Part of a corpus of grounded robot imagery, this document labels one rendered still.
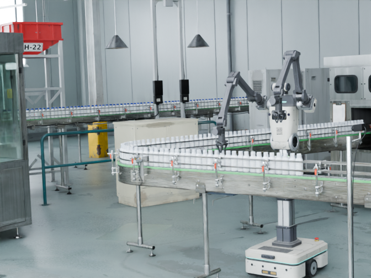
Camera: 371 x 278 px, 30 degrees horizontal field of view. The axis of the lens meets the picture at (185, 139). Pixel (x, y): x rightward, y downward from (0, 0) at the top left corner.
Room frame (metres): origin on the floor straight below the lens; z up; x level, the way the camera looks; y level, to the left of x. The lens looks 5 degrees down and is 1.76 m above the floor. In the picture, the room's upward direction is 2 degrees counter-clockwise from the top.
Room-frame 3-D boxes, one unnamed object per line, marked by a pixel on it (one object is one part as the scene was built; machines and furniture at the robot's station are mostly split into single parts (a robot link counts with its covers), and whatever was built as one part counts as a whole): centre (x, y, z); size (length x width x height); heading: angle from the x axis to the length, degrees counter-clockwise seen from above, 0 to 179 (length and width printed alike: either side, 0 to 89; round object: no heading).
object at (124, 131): (10.09, 0.43, 0.59); 1.10 x 0.62 x 1.18; 125
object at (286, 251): (6.08, -0.87, 0.24); 0.68 x 0.53 x 0.41; 143
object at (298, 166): (5.27, -0.87, 1.08); 0.06 x 0.06 x 0.17
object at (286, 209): (6.09, -0.87, 0.49); 0.13 x 0.13 x 0.40; 53
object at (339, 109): (9.26, -2.06, 1.22); 0.23 x 0.04 x 0.32; 35
